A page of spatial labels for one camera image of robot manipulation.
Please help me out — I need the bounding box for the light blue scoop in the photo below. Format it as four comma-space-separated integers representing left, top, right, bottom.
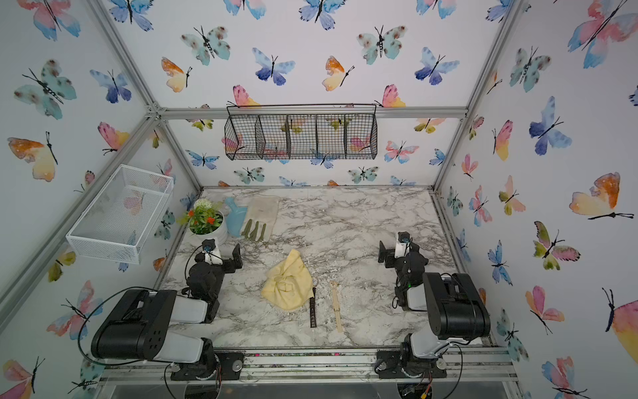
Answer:
224, 197, 248, 237

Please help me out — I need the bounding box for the yellow cloth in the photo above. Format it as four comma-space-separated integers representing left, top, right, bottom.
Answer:
261, 249, 314, 312

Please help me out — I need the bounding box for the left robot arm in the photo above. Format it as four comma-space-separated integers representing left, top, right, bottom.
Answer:
85, 239, 243, 381

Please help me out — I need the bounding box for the white pot with flowers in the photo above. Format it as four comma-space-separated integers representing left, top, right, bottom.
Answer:
178, 198, 229, 245

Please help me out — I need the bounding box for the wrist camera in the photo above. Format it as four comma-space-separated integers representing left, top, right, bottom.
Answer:
202, 239, 223, 265
395, 232, 412, 259

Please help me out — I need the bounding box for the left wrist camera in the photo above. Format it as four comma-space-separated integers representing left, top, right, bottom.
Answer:
202, 239, 223, 265

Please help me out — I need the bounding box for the white mesh wall basket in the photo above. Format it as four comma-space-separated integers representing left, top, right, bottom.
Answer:
66, 165, 174, 264

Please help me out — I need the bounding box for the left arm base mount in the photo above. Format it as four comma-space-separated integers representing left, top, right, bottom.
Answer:
169, 352, 245, 382

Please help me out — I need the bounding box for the beige green garden glove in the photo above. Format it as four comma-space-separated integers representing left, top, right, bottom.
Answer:
240, 196, 279, 243

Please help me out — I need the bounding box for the brown strap gold watch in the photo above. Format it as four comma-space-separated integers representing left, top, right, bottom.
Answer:
309, 287, 317, 329

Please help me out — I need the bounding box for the aluminium front rail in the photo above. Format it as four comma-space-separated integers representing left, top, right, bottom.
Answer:
99, 347, 519, 385

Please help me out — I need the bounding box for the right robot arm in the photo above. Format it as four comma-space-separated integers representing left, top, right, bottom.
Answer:
375, 234, 491, 378

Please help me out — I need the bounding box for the black wire wall basket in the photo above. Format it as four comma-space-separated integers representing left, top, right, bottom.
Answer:
223, 103, 378, 161

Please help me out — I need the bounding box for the wooden stick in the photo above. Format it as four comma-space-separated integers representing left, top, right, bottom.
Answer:
331, 281, 343, 333

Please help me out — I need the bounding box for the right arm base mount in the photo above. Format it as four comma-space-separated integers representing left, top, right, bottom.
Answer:
373, 350, 447, 379

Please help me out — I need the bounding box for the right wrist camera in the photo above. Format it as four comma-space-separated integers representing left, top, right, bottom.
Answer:
395, 232, 412, 259

